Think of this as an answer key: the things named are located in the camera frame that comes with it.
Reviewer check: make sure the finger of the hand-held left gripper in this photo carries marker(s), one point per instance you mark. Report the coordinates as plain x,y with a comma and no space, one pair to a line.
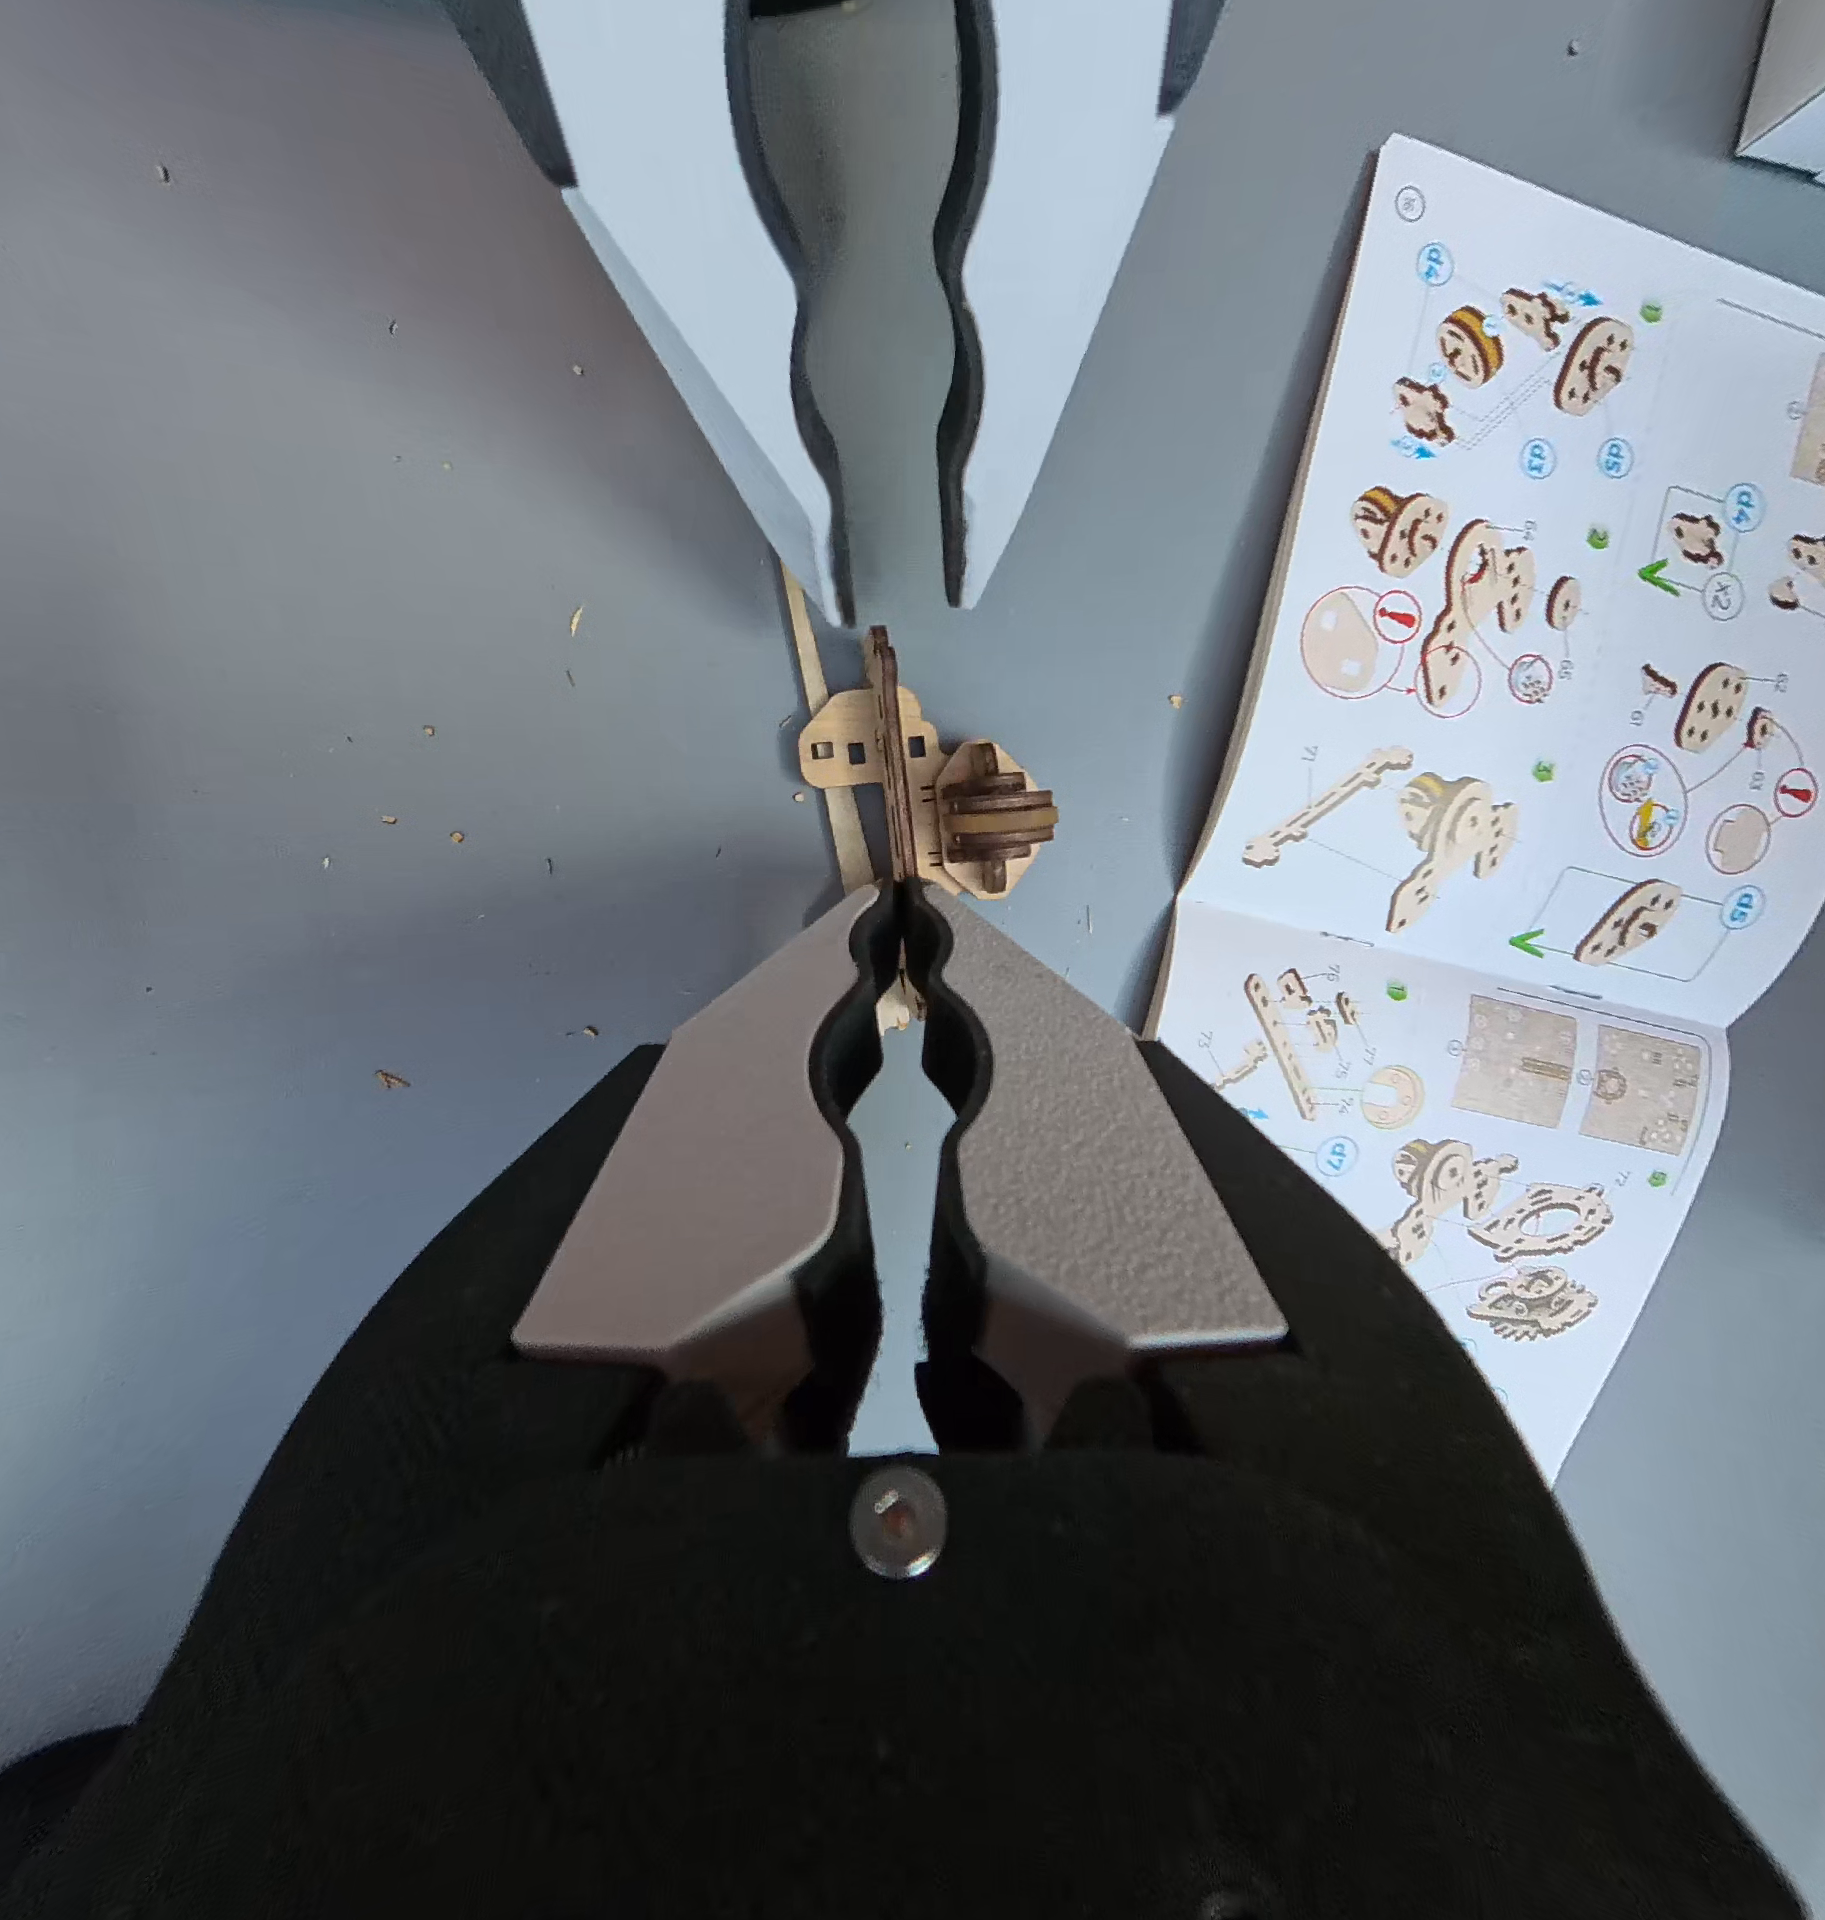
658,178
1062,198

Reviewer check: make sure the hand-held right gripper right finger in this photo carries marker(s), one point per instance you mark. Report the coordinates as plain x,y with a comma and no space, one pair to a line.
1111,1197

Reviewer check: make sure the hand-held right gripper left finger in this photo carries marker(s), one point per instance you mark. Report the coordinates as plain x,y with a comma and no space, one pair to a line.
688,1197

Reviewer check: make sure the wooden model assembly with knob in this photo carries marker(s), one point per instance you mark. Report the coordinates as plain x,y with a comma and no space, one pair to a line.
989,811

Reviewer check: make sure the assembly instruction booklet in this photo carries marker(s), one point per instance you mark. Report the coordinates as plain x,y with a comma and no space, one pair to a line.
1302,975

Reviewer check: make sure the white cardboard box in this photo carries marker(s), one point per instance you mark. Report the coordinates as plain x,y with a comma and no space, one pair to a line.
1820,96

